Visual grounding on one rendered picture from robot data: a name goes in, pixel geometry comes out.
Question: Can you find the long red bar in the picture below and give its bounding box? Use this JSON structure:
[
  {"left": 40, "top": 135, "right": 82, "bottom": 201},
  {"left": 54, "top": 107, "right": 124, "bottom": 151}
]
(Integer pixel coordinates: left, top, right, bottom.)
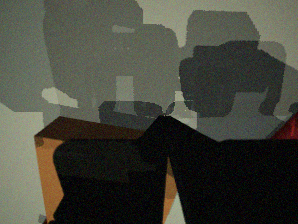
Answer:
[{"left": 269, "top": 112, "right": 298, "bottom": 139}]

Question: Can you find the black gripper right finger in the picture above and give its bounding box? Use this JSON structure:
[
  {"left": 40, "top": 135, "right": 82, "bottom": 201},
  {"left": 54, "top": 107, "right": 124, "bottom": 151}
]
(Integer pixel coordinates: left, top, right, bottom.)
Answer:
[{"left": 165, "top": 116, "right": 298, "bottom": 224}]

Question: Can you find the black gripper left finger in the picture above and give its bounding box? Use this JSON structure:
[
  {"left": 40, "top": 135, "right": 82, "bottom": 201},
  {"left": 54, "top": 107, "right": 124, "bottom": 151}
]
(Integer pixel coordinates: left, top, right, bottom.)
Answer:
[{"left": 53, "top": 116, "right": 169, "bottom": 221}]

